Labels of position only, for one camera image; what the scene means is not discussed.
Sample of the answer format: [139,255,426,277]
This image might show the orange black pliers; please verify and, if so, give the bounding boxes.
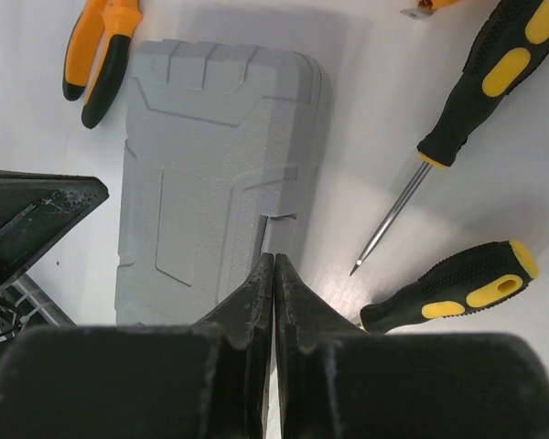
[62,0,143,129]

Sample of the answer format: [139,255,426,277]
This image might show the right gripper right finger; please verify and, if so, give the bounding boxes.
[274,253,371,438]

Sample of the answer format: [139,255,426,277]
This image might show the orange tape measure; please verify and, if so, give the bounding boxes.
[400,0,459,19]

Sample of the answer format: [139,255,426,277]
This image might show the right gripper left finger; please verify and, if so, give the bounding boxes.
[189,253,275,438]

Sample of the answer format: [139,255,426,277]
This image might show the black yellow screwdriver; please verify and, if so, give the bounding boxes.
[360,240,540,334]
[350,1,549,273]

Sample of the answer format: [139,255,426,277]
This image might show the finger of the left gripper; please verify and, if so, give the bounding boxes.
[0,170,109,291]

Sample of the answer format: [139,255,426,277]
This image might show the grey plastic tool case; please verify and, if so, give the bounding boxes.
[115,39,330,326]

